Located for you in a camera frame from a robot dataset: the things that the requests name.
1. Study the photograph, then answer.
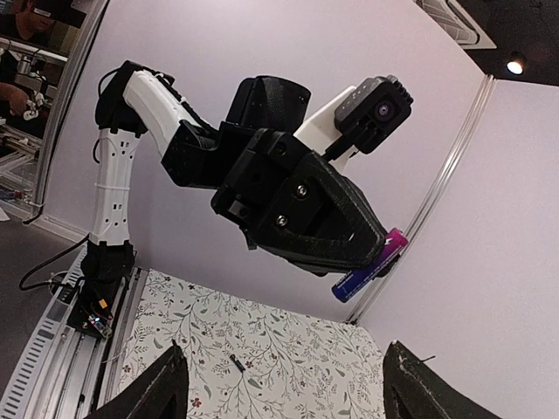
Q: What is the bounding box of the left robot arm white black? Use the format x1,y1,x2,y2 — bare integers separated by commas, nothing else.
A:
87,61,411,280

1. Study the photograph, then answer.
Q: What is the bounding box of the floral patterned table mat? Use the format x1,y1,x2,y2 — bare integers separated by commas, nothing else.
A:
117,271,384,418

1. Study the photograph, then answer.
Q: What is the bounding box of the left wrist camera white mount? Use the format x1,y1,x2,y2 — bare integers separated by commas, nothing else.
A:
293,74,414,169

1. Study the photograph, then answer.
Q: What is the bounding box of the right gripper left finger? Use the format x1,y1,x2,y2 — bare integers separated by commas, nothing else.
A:
89,340,189,419

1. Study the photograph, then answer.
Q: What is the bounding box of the purple AAA battery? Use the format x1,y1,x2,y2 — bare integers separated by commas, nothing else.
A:
331,228,408,303

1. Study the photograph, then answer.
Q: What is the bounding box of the front aluminium rail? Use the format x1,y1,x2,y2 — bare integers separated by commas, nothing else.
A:
1,267,148,418

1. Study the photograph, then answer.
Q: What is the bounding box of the ceiling spot light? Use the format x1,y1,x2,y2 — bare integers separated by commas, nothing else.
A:
506,52,528,75

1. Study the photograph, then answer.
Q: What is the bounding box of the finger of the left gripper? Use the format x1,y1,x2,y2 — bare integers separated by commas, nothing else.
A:
291,256,397,278
257,152,386,269

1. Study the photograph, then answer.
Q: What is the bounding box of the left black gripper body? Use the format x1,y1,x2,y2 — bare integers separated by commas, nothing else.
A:
210,128,314,244

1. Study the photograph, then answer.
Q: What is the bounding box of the left aluminium frame post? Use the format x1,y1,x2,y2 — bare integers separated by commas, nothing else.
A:
344,74,496,326

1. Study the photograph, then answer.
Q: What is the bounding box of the ceiling air vent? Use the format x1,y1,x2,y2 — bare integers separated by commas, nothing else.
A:
413,0,497,50

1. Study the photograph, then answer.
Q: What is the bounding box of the person in background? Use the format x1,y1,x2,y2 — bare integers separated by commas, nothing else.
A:
1,1,55,116

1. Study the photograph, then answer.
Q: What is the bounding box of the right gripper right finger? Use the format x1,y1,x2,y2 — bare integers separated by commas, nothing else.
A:
383,340,499,419

